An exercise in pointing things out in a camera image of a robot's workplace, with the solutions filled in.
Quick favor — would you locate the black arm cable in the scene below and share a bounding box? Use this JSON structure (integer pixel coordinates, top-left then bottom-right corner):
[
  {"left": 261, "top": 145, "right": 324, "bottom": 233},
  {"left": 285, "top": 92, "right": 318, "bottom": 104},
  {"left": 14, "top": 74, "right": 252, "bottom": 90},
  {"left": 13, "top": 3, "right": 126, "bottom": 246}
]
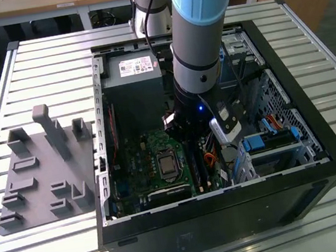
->
[{"left": 136, "top": 0, "right": 165, "bottom": 60}]

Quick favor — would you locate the grey parts rack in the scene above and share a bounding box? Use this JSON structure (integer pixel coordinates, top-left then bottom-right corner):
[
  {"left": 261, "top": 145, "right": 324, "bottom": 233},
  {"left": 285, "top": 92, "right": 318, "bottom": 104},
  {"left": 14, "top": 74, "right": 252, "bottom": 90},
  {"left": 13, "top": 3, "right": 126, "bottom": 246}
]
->
[{"left": 0, "top": 96, "right": 110, "bottom": 237}]

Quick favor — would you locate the black graphics card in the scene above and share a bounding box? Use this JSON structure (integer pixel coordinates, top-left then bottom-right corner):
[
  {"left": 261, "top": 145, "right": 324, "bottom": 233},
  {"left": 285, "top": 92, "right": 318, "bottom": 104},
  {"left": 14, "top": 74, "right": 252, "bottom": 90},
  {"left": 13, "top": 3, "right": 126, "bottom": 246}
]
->
[{"left": 145, "top": 182, "right": 194, "bottom": 208}]

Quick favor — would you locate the metal disk bay cage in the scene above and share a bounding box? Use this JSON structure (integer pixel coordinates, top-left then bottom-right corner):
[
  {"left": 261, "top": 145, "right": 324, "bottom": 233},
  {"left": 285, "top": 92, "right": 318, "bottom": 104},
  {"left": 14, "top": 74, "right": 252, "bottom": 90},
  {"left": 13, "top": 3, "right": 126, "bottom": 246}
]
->
[{"left": 236, "top": 124, "right": 320, "bottom": 183}]

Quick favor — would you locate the green motherboard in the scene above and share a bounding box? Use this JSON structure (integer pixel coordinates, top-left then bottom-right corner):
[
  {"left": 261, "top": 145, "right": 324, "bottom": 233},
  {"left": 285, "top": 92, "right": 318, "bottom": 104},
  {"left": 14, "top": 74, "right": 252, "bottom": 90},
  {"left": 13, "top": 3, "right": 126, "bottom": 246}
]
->
[{"left": 102, "top": 118, "right": 229, "bottom": 219}]

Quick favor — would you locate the red wire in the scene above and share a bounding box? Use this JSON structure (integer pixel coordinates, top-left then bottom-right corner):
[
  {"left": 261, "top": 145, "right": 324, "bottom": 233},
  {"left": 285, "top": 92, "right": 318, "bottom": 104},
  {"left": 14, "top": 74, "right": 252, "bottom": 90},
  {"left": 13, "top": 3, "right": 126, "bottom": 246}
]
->
[{"left": 102, "top": 105, "right": 121, "bottom": 168}]

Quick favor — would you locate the orange wire bundle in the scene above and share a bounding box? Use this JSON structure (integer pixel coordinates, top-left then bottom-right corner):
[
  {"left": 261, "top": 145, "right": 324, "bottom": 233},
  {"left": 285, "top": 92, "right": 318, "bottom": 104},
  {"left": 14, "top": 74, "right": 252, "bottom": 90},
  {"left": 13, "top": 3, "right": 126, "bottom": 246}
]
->
[{"left": 203, "top": 151, "right": 219, "bottom": 169}]

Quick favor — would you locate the silver CPU in socket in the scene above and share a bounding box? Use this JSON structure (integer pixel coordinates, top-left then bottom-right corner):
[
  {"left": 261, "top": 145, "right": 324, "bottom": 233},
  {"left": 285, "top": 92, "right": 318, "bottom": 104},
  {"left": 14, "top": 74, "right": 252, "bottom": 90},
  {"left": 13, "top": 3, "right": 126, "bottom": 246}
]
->
[{"left": 154, "top": 149, "right": 183, "bottom": 183}]

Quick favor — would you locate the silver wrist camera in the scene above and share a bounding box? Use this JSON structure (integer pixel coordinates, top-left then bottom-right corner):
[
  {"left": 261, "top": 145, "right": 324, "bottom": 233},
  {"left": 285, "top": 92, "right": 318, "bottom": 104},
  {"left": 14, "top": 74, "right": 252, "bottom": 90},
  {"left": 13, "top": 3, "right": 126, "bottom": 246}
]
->
[{"left": 204, "top": 98, "right": 246, "bottom": 149}]

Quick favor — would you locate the metal optical drive bay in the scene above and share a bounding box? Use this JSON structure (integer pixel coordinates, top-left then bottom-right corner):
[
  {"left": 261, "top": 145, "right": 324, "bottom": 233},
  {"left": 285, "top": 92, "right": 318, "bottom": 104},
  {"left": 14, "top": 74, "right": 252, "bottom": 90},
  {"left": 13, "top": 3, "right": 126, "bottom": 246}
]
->
[{"left": 212, "top": 28, "right": 270, "bottom": 93}]

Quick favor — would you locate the black PC case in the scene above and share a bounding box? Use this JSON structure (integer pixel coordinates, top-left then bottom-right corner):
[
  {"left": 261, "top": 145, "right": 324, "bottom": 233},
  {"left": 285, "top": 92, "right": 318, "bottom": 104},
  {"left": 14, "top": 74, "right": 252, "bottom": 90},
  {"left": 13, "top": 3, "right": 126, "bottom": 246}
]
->
[{"left": 66, "top": 5, "right": 336, "bottom": 252}]

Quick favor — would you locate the orange flat data wire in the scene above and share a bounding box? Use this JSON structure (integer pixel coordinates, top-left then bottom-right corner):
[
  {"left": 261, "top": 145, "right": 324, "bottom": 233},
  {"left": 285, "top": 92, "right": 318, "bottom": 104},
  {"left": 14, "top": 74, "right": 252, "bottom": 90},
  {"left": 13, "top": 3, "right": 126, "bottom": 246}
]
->
[{"left": 266, "top": 112, "right": 285, "bottom": 133}]

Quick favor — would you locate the black cable coil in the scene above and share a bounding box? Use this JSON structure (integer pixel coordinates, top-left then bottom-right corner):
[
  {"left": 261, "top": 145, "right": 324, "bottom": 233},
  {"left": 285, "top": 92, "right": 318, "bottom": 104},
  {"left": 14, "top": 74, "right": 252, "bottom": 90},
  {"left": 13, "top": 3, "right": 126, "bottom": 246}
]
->
[{"left": 87, "top": 7, "right": 118, "bottom": 29}]

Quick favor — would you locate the blue disk carrier with disk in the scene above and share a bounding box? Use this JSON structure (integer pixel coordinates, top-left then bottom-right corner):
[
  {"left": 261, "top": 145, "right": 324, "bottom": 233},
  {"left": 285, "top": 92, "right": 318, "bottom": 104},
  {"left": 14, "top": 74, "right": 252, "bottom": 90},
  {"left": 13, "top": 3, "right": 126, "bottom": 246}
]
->
[{"left": 241, "top": 126, "right": 301, "bottom": 155}]

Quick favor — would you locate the grey power supply unit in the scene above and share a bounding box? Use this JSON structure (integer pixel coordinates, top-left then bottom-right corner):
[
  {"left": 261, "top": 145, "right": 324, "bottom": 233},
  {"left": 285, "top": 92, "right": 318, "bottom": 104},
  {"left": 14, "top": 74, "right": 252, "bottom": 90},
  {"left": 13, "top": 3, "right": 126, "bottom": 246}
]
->
[{"left": 98, "top": 47, "right": 184, "bottom": 136}]

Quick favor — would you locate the blue drive carrier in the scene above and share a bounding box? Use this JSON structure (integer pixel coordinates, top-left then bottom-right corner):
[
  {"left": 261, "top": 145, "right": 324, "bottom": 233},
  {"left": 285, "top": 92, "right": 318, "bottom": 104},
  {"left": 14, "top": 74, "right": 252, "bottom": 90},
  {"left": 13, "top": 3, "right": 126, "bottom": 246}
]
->
[{"left": 217, "top": 46, "right": 227, "bottom": 65}]

